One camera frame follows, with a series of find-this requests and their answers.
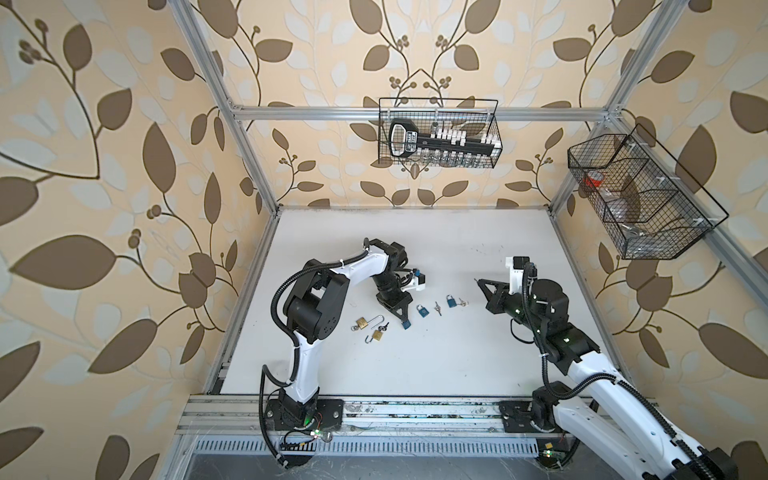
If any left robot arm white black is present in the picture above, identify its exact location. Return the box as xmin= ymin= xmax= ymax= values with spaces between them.
xmin=258 ymin=239 xmax=426 ymax=469

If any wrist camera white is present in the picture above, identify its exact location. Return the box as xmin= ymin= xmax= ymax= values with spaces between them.
xmin=403 ymin=269 xmax=426 ymax=291
xmin=505 ymin=256 xmax=530 ymax=294

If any black tool with white bits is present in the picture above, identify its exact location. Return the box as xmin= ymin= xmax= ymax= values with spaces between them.
xmin=384 ymin=118 xmax=502 ymax=159

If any long-shackle brass padlock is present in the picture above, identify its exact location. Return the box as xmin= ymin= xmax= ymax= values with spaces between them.
xmin=351 ymin=315 xmax=385 ymax=331

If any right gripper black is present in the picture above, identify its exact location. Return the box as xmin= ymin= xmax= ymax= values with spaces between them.
xmin=479 ymin=277 xmax=545 ymax=337

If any side wire basket black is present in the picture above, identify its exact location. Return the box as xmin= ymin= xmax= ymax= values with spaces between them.
xmin=567 ymin=124 xmax=729 ymax=260

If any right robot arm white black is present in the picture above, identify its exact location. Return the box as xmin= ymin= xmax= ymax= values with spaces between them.
xmin=477 ymin=256 xmax=739 ymax=479

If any red capped clear bottle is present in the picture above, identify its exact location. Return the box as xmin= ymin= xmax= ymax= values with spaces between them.
xmin=582 ymin=170 xmax=605 ymax=193

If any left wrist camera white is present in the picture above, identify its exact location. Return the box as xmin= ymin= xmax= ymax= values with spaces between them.
xmin=403 ymin=269 xmax=426 ymax=291

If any brass padlock with keys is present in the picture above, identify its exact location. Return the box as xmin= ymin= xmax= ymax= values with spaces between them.
xmin=365 ymin=323 xmax=389 ymax=344

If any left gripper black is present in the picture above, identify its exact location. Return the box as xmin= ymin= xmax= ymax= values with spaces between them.
xmin=372 ymin=273 xmax=415 ymax=318

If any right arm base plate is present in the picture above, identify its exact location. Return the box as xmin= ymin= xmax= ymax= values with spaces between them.
xmin=498 ymin=398 xmax=546 ymax=434

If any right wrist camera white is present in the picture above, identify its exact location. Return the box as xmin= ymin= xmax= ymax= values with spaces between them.
xmin=505 ymin=256 xmax=530 ymax=294

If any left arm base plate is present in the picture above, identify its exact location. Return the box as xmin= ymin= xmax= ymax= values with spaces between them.
xmin=265 ymin=396 xmax=345 ymax=431

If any back wire basket black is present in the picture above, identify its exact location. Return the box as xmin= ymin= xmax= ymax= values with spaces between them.
xmin=378 ymin=96 xmax=503 ymax=169

